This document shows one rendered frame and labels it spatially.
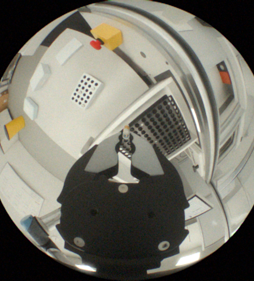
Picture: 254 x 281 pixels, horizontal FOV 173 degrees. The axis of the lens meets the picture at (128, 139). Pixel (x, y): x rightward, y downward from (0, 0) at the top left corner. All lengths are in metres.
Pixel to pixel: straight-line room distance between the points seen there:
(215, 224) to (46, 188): 4.13
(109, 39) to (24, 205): 3.47
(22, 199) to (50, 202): 1.06
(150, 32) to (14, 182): 3.59
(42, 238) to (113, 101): 0.70
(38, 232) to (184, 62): 0.66
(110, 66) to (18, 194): 3.49
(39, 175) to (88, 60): 3.36
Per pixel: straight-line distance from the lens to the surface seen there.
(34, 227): 0.52
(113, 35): 0.25
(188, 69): 0.16
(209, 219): 1.83
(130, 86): 0.35
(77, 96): 0.36
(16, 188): 3.46
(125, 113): 0.21
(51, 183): 3.42
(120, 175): 0.35
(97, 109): 0.37
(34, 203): 3.32
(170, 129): 0.26
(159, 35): 0.17
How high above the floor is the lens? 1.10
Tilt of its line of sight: 59 degrees down
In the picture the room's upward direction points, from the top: 177 degrees clockwise
